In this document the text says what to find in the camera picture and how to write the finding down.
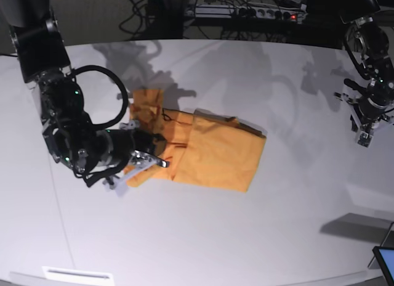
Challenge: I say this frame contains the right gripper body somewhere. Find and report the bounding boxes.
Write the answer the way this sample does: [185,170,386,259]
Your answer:
[119,120,170,182]

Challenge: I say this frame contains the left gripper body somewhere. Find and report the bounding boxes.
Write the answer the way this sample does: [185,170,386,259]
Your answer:
[334,92,393,133]

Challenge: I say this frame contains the yellow T-shirt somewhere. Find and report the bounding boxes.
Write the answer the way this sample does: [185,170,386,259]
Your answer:
[126,89,267,192]

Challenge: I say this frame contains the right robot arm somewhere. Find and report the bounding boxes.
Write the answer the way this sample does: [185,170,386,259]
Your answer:
[1,0,169,189]

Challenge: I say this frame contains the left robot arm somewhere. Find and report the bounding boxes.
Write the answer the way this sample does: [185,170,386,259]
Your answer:
[308,0,393,137]

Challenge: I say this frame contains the grey tablet stand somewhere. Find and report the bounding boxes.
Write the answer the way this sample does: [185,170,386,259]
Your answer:
[368,222,393,269]

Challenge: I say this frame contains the tablet with blue screen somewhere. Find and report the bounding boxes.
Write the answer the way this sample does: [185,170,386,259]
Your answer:
[372,246,393,286]

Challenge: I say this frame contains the white power strip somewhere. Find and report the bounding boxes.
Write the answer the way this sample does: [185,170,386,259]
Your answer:
[195,4,305,23]

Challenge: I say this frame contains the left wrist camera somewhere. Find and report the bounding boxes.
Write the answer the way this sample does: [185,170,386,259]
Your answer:
[355,130,374,148]

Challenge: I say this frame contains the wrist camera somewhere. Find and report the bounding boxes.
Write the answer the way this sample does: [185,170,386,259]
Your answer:
[355,130,374,148]
[102,175,129,198]

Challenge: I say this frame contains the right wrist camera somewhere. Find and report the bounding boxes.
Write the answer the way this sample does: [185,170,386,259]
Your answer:
[102,175,129,198]

